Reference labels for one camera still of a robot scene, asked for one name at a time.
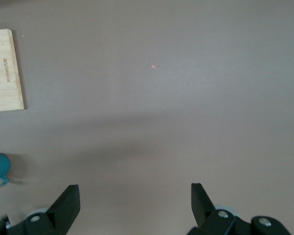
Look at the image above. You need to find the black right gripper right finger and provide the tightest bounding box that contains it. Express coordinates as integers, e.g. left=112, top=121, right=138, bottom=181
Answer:
left=191, top=183, right=252, bottom=235

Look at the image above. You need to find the brown table cover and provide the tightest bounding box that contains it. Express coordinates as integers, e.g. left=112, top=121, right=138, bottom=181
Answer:
left=0, top=0, right=294, bottom=235

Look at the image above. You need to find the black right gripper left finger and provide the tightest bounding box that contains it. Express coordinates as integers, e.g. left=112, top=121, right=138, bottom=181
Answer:
left=6, top=185, right=80, bottom=235

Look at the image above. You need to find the bamboo cutting board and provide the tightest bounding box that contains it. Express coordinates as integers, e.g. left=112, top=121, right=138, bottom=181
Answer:
left=0, top=29, right=25, bottom=113

